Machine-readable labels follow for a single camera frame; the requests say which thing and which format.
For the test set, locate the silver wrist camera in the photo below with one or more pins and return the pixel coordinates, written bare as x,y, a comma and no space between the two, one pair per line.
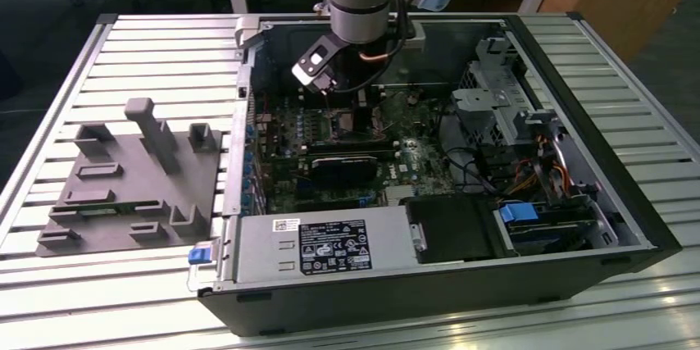
315,63

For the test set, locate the black PC case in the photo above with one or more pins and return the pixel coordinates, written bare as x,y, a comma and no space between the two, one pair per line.
383,309

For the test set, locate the blue expansion slot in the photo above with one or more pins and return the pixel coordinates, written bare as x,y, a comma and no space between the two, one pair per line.
362,202

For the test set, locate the blue plastic latch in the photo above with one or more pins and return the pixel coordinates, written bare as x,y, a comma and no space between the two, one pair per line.
199,255

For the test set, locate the green motherboard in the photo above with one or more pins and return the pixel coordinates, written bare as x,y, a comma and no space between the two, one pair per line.
422,169

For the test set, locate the black drive box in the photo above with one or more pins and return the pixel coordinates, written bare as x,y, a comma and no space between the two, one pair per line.
454,227

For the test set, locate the CPU socket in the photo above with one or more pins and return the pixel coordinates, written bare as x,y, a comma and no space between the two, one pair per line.
331,137

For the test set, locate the grey parts rack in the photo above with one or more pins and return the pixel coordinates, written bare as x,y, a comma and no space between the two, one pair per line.
136,186

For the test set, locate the hard disk in blue carrier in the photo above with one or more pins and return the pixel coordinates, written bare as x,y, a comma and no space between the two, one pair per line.
519,212

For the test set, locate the silver power supply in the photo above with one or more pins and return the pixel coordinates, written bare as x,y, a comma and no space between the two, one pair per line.
263,251

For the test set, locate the black graphics card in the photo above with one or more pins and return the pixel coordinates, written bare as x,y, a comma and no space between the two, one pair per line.
342,171

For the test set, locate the silver chipset heatsink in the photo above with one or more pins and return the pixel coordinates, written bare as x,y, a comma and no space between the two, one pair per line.
402,194

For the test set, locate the silver metal disk bay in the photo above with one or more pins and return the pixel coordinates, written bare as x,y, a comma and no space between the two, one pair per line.
487,98

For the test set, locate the silver-topped CPU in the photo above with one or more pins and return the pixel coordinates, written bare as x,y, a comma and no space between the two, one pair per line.
343,122

